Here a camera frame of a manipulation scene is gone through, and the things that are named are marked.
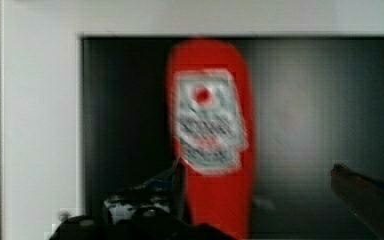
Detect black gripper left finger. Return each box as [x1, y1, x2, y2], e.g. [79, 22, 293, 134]
[104, 159, 189, 223]

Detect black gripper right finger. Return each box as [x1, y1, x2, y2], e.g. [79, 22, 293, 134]
[330, 164, 384, 240]

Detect red ketchup bottle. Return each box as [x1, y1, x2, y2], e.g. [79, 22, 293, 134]
[166, 38, 255, 240]

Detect silver toaster oven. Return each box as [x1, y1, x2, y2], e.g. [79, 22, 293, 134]
[0, 0, 384, 240]

